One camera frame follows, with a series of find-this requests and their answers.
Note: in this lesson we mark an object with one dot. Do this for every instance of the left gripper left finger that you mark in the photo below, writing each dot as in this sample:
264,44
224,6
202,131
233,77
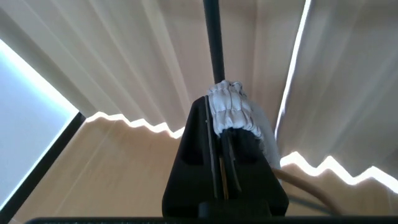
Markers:
189,177

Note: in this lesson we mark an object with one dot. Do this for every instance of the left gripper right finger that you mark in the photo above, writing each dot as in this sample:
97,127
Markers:
258,183

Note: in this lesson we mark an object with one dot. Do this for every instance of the pale grey shorts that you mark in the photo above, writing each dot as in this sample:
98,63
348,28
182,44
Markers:
230,105

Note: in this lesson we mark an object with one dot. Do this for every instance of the black clothes rack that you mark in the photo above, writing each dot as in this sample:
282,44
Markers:
214,40

